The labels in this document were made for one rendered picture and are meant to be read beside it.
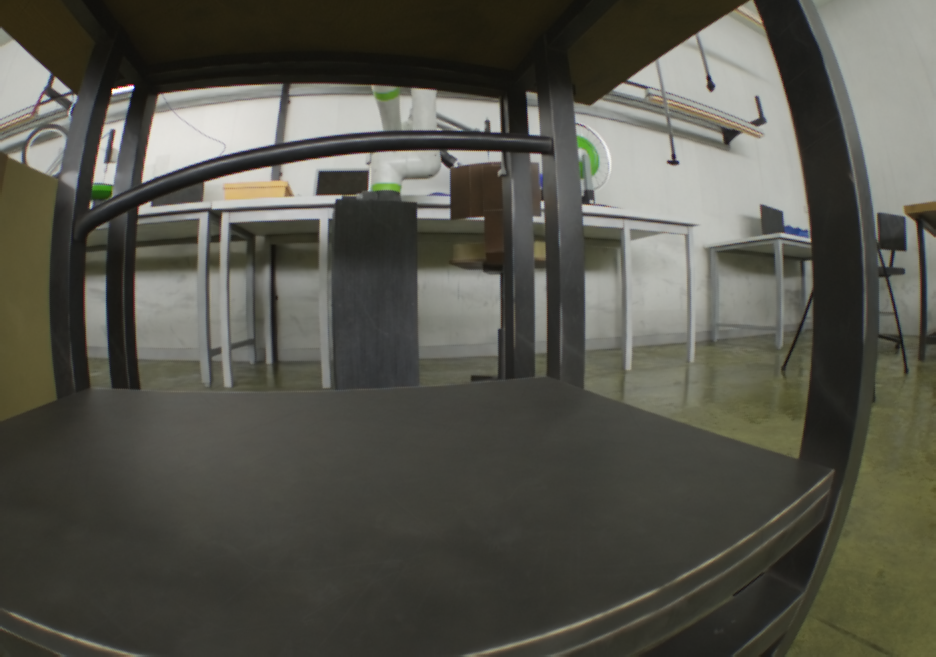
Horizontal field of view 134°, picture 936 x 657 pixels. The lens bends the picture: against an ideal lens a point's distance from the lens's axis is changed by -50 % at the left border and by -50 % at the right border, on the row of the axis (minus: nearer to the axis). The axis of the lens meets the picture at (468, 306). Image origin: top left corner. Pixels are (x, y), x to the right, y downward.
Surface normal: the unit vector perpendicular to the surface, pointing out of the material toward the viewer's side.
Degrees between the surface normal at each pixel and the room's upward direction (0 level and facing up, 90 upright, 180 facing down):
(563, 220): 90
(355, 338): 90
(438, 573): 0
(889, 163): 90
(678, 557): 0
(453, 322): 90
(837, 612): 0
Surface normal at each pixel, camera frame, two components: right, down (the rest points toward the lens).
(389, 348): 0.37, 0.01
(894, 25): -0.98, 0.02
